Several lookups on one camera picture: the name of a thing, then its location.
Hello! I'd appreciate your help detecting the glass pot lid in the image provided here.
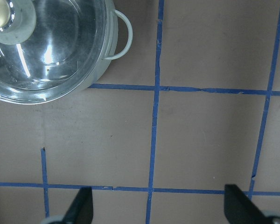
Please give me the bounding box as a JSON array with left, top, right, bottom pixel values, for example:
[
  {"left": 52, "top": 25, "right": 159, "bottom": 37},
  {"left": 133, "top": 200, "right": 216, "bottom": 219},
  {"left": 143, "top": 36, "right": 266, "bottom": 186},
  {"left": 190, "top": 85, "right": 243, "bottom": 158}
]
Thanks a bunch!
[{"left": 0, "top": 0, "right": 107, "bottom": 105}]

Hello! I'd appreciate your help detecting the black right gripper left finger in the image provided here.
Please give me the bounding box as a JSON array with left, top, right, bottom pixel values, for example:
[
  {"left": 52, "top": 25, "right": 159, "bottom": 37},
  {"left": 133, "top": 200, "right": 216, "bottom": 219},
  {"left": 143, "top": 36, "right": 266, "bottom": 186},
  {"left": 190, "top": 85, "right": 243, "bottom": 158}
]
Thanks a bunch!
[{"left": 63, "top": 187, "right": 94, "bottom": 224}]

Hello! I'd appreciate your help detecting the pale green cooking pot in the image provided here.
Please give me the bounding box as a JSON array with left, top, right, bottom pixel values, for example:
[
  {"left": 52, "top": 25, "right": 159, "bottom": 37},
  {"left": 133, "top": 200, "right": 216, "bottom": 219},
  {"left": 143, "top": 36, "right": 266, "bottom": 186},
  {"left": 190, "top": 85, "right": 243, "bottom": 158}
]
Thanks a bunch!
[{"left": 76, "top": 0, "right": 133, "bottom": 91}]

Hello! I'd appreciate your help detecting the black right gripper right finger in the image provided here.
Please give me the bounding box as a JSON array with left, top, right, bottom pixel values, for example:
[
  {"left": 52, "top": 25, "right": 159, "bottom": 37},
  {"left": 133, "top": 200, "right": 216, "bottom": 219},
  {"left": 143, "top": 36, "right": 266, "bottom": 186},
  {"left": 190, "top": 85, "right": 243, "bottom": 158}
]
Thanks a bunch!
[{"left": 224, "top": 184, "right": 270, "bottom": 224}]

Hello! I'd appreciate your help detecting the brown paper mat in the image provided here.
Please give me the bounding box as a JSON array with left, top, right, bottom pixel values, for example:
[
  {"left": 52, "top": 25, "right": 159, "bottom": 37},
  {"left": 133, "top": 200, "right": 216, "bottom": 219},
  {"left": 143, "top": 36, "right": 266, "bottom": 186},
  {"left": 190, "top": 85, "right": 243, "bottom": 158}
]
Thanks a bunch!
[{"left": 0, "top": 0, "right": 280, "bottom": 224}]

